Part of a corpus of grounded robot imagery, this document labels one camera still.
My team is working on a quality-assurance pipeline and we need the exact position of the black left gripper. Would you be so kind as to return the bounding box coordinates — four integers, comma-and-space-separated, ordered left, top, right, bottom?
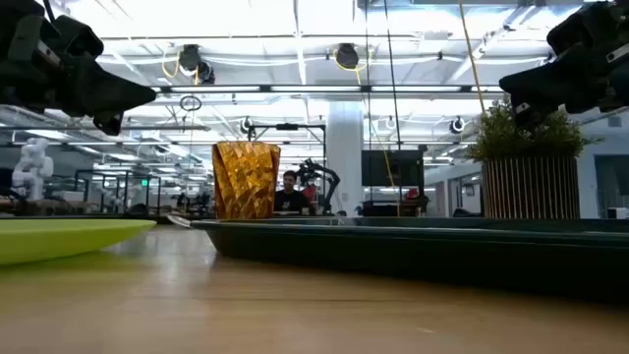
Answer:
0, 14, 157, 137

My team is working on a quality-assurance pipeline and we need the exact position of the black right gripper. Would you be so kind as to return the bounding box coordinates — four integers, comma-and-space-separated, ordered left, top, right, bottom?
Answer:
498, 0, 629, 130

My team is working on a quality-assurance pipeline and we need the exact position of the lime green plate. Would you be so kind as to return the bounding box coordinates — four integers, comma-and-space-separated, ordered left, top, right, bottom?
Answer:
0, 217, 157, 266

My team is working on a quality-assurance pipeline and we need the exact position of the amber faceted glass cup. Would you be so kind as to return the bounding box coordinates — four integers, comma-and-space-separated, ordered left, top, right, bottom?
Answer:
211, 141, 282, 220

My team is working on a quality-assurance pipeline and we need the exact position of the dark green tray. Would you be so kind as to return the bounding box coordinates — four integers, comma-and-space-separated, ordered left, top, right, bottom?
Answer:
190, 217, 629, 302

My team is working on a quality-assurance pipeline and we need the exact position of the potted plant in slatted pot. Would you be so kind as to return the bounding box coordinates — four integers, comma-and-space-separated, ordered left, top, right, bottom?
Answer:
466, 95, 603, 220

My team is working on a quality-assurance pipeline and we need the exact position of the person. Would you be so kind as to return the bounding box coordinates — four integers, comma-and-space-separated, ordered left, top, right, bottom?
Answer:
272, 169, 316, 216

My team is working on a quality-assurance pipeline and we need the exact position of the white building column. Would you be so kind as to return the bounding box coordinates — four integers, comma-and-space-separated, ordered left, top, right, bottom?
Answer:
326, 100, 365, 217

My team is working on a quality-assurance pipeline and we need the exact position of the yellow hanging cable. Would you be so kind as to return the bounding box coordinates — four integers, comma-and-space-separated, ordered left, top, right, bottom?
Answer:
457, 0, 487, 115

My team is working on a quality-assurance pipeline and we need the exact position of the black hanging cable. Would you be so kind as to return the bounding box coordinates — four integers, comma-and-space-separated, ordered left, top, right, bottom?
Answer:
382, 0, 402, 217

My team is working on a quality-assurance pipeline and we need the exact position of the black wall screen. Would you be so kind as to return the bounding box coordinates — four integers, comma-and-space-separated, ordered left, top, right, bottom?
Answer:
361, 149, 425, 188

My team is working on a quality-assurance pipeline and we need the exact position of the black background gantry frame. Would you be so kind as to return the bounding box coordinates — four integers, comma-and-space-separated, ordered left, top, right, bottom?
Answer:
248, 122, 328, 213

